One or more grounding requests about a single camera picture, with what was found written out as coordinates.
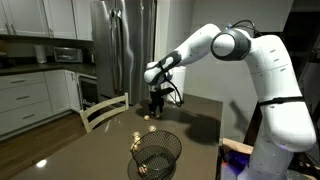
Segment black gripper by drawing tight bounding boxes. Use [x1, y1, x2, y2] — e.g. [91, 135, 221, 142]
[149, 87, 174, 118]

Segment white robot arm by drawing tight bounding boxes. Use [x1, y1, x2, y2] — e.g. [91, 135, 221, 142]
[144, 24, 317, 180]

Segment tan walnut on counter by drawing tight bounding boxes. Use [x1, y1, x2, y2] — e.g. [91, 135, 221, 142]
[144, 115, 150, 121]

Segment tan walnut middle counter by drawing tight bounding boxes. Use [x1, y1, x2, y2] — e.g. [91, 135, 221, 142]
[148, 125, 157, 132]

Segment tan walnut beside basket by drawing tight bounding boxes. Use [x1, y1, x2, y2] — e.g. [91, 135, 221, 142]
[130, 143, 140, 152]

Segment tan walnut inside basket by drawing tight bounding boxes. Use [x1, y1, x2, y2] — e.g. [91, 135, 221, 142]
[138, 165, 148, 174]

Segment white canister on counter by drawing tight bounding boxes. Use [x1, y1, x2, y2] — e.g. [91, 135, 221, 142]
[34, 45, 47, 64]

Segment white paper towel roll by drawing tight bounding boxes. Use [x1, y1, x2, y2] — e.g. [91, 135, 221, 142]
[167, 66, 186, 100]

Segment white wooden chair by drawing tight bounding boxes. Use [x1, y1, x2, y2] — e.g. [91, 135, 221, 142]
[80, 93, 129, 133]

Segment black dishwasher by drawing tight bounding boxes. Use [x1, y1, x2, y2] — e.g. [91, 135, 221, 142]
[78, 75, 99, 110]

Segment stainless steel refrigerator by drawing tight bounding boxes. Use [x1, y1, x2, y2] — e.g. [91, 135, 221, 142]
[90, 0, 156, 105]

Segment silver toaster oven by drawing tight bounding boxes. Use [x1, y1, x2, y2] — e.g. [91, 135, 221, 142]
[54, 47, 83, 63]

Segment white lower cabinets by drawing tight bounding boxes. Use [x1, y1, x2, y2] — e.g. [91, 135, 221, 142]
[0, 70, 80, 137]

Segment white cabinets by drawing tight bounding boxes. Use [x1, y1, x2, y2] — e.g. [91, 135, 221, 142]
[0, 0, 95, 41]
[0, 70, 80, 137]

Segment white upper cabinets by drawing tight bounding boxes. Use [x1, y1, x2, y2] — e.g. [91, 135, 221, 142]
[0, 0, 95, 41]

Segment black wire mesh basket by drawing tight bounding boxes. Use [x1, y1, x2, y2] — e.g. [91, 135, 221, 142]
[130, 130, 182, 180]

